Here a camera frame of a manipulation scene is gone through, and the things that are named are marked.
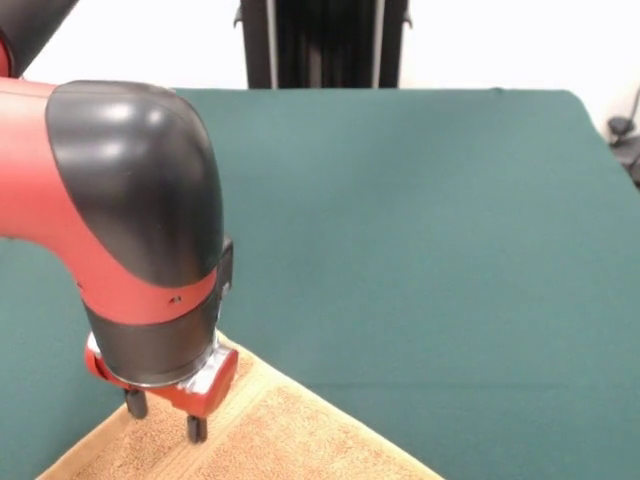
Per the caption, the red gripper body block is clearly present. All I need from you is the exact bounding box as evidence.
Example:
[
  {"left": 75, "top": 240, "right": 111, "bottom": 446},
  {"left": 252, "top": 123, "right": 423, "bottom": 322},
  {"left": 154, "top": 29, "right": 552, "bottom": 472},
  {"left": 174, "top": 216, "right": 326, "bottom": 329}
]
[{"left": 83, "top": 332, "right": 239, "bottom": 419}]

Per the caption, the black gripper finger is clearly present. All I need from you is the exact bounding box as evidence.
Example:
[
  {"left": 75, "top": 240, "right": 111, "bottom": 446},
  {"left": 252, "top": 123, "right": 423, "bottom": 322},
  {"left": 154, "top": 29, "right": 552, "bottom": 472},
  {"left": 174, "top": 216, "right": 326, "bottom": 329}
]
[
  {"left": 124, "top": 388, "right": 149, "bottom": 421},
  {"left": 185, "top": 414, "right": 209, "bottom": 444}
]

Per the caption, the tan terry towel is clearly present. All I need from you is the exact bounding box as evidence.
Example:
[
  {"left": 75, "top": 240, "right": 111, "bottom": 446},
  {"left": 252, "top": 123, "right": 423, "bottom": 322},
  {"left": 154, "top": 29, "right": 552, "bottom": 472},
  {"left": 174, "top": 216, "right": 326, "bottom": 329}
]
[{"left": 37, "top": 332, "right": 446, "bottom": 480}]

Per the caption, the dark green tablecloth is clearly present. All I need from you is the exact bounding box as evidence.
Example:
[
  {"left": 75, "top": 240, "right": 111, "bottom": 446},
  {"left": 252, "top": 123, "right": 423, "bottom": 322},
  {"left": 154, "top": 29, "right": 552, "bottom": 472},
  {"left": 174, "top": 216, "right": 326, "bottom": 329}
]
[{"left": 0, "top": 88, "right": 640, "bottom": 480}]

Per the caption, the black wheeled stand foot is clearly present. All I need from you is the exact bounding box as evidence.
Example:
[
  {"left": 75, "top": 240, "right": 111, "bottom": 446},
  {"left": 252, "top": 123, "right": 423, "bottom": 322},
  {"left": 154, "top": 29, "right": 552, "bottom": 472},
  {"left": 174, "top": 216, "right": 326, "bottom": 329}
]
[{"left": 607, "top": 116, "right": 640, "bottom": 189}]

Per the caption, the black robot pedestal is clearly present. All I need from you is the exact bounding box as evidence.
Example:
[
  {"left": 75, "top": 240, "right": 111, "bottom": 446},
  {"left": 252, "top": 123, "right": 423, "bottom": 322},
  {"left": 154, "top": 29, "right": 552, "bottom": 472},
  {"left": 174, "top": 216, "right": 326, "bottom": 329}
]
[{"left": 232, "top": 0, "right": 415, "bottom": 90}]

